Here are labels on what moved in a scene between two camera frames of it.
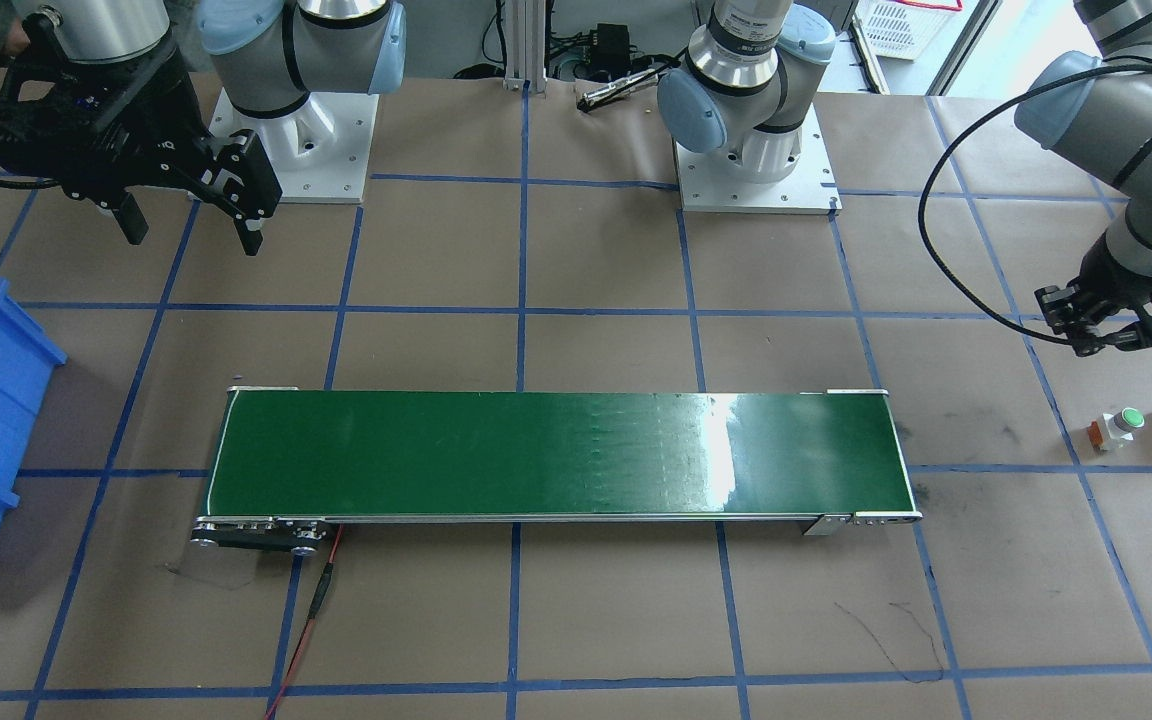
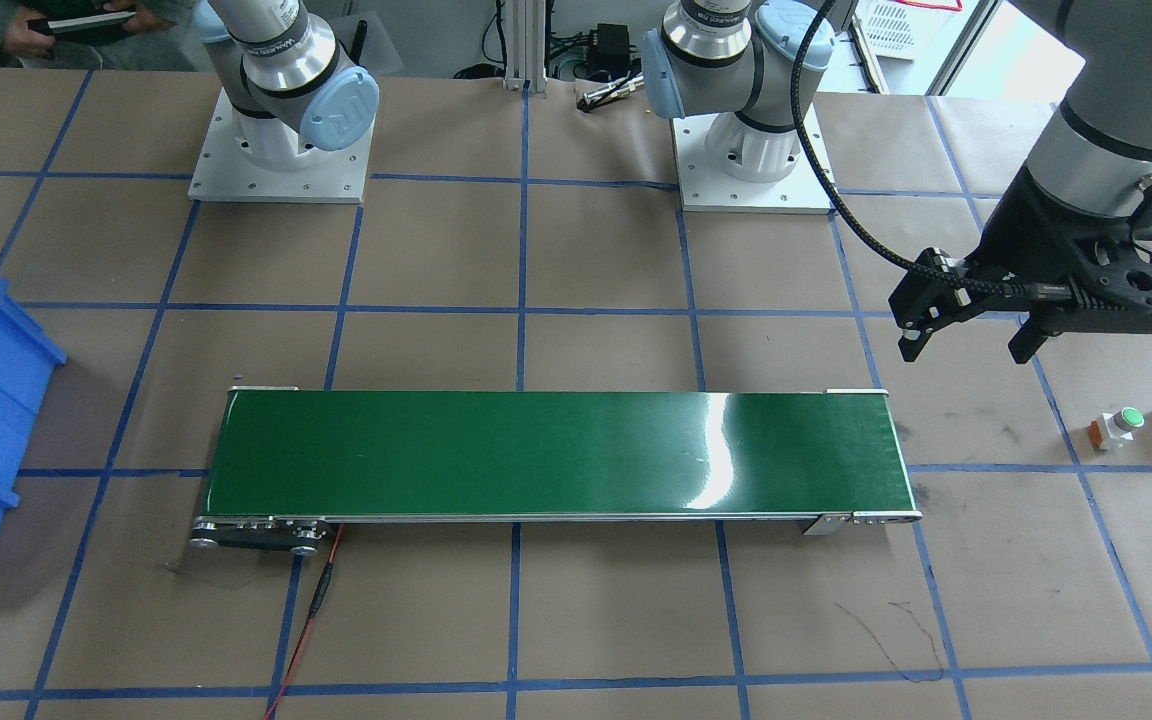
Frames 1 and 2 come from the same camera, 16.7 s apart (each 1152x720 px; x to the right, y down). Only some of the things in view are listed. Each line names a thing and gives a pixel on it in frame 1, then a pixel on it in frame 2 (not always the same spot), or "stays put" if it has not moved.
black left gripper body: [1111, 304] -> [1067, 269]
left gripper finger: [1124, 340] -> [912, 341]
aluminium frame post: [525, 45] stays put
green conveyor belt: [285, 463] stays put
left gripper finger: [1062, 308] -> [1025, 343]
